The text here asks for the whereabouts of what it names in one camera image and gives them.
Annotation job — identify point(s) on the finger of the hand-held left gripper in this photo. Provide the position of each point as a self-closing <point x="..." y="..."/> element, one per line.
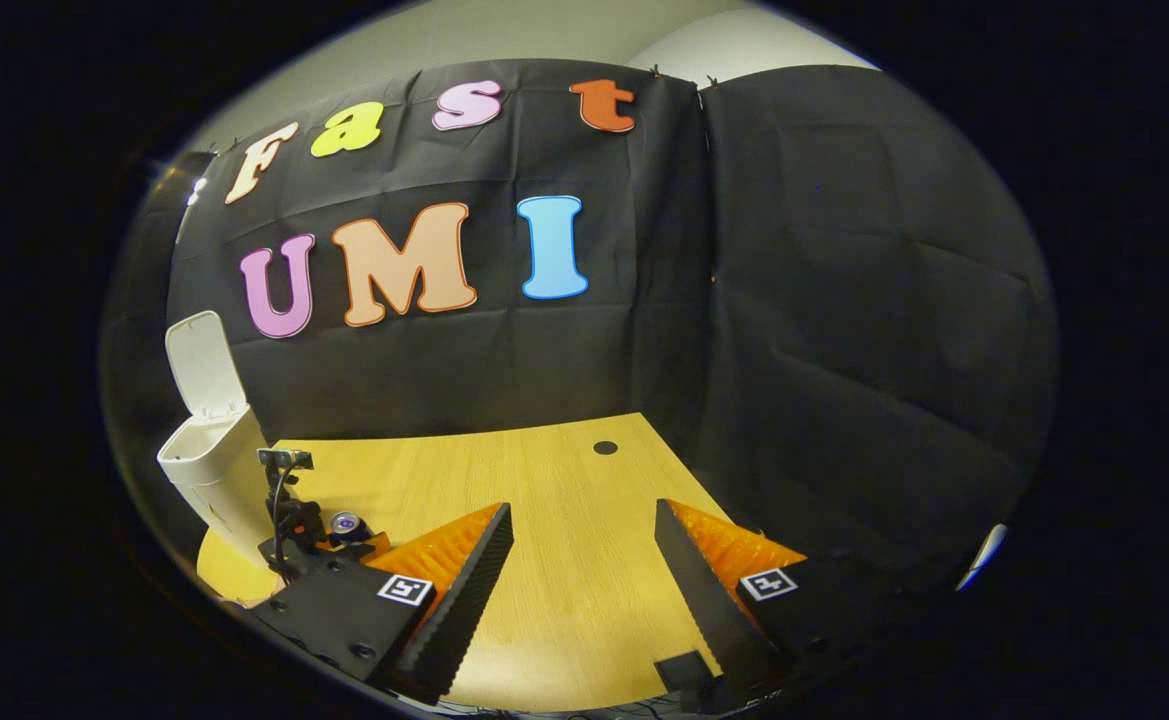
<point x="374" y="548"/>

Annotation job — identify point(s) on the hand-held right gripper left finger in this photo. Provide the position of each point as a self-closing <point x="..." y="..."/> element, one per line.
<point x="464" y="600"/>

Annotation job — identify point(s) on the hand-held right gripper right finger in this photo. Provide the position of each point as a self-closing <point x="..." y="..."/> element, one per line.
<point x="704" y="600"/>

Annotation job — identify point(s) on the blue pop can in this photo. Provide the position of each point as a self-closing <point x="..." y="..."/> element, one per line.
<point x="345" y="521"/>

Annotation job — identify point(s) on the white desktop garbage bin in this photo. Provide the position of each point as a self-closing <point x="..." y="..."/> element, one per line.
<point x="219" y="470"/>

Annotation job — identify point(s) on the wooden desktop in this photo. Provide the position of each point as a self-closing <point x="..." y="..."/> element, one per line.
<point x="574" y="560"/>

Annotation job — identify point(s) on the black backdrop cloth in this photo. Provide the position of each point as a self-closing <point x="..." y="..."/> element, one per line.
<point x="794" y="300"/>

